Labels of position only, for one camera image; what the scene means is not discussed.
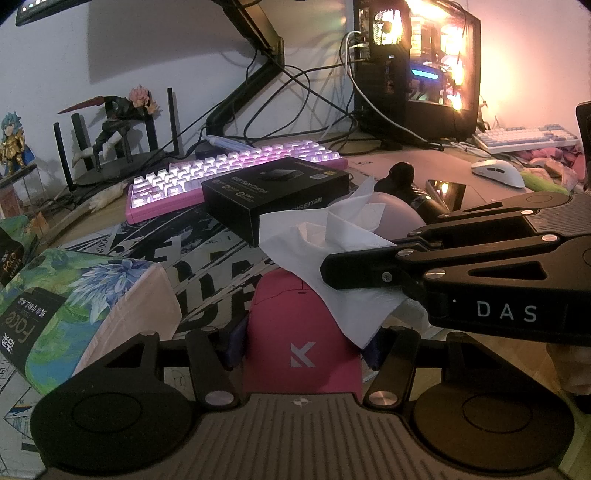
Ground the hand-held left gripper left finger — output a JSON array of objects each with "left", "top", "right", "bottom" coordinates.
[{"left": 74, "top": 318, "right": 251, "bottom": 409}]

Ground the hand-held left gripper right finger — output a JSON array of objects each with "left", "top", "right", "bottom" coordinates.
[{"left": 362, "top": 324, "right": 478, "bottom": 411}]

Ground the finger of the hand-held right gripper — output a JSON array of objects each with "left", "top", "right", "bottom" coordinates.
[
  {"left": 392, "top": 191, "right": 575, "bottom": 254},
  {"left": 321, "top": 231, "right": 591, "bottom": 301}
]

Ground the hot pink computer mouse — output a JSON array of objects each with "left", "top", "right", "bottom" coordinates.
[{"left": 242, "top": 268, "right": 365, "bottom": 402}]

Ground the white paper tissue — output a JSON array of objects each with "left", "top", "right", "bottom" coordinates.
[{"left": 259, "top": 175, "right": 428, "bottom": 349}]

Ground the glossy dark screen device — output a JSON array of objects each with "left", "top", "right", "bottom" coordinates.
[{"left": 426, "top": 179, "right": 468, "bottom": 214}]

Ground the white computer mouse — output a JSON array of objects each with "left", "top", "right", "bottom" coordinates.
[{"left": 471, "top": 159, "right": 527, "bottom": 189}]

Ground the light pink computer mouse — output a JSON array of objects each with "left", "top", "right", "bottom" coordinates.
[{"left": 365, "top": 191, "right": 428, "bottom": 241}]

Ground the black round-knob gadget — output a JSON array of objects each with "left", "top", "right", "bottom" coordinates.
[{"left": 373, "top": 162, "right": 451, "bottom": 217}]

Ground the black and white printed desk mat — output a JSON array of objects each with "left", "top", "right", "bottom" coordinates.
[{"left": 0, "top": 203, "right": 370, "bottom": 480}]

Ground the white and blue keyboard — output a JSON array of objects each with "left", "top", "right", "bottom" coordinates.
[{"left": 473, "top": 124, "right": 580, "bottom": 154}]

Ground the pink and green cloth pile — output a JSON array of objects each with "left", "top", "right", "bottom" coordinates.
[{"left": 522, "top": 143, "right": 591, "bottom": 195}]

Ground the black charger box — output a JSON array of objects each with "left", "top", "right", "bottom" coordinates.
[{"left": 201, "top": 156, "right": 352, "bottom": 247}]

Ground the glass-sided computer tower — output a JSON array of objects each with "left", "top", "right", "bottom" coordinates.
[{"left": 353, "top": 0, "right": 482, "bottom": 139}]

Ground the black office chair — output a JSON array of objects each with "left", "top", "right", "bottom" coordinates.
[{"left": 575, "top": 99, "right": 591, "bottom": 195}]

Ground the pink backlit keyboard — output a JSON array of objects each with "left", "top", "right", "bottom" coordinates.
[{"left": 124, "top": 141, "right": 349, "bottom": 226}]

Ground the floral tissue pack pink end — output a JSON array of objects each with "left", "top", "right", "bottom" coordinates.
[{"left": 0, "top": 248, "right": 183, "bottom": 395}]

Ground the beige wrapped stick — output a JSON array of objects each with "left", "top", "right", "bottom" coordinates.
[{"left": 88, "top": 182, "right": 130, "bottom": 213}]

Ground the black router with antennas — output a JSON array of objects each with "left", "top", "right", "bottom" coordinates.
[{"left": 53, "top": 88, "right": 183, "bottom": 186}]

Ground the floral tissue pack dark label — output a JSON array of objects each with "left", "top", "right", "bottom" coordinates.
[{"left": 0, "top": 217, "right": 40, "bottom": 291}]

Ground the pink-haired action figurine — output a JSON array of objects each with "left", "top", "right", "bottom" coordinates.
[{"left": 58, "top": 84, "right": 162, "bottom": 169}]

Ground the clear figurine display case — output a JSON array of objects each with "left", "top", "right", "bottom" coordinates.
[{"left": 0, "top": 178, "right": 38, "bottom": 220}]

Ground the blue-haired gold armour figurine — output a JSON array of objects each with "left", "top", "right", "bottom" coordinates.
[{"left": 0, "top": 110, "right": 38, "bottom": 178}]

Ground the lavender coiled cable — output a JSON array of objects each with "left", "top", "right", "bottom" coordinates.
[{"left": 205, "top": 134, "right": 259, "bottom": 151}]

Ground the black cable bundle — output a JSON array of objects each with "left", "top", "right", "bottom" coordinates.
[{"left": 240, "top": 60, "right": 444, "bottom": 153}]

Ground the white cable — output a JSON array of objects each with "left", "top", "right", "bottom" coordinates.
[{"left": 341, "top": 30, "right": 370, "bottom": 118}]

